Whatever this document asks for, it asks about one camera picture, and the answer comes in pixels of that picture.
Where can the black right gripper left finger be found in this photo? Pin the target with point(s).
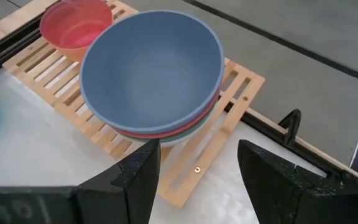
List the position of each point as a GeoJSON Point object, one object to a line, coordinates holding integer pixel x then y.
{"type": "Point", "coordinates": [126, 193]}

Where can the pink translucent bowl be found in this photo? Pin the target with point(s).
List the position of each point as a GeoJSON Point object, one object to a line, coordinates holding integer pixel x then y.
{"type": "Point", "coordinates": [73, 25]}

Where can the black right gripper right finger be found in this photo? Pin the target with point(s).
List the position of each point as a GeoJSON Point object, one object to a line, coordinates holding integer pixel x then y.
{"type": "Point", "coordinates": [284, 196]}

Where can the slatted wooden shelf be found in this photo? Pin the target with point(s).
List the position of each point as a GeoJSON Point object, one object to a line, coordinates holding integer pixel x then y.
{"type": "Point", "coordinates": [221, 134]}

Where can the white table mat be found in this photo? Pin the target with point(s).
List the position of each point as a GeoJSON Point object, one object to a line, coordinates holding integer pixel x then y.
{"type": "Point", "coordinates": [42, 149]}

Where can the blue bowl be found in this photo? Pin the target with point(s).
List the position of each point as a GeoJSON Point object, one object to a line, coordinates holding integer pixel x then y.
{"type": "Point", "coordinates": [151, 71]}

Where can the red bowl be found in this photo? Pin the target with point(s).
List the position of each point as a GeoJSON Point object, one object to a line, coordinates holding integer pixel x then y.
{"type": "Point", "coordinates": [179, 132]}

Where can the dark teal bowl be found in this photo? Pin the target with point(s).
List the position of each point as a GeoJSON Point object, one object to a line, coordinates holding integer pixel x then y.
{"type": "Point", "coordinates": [194, 130]}

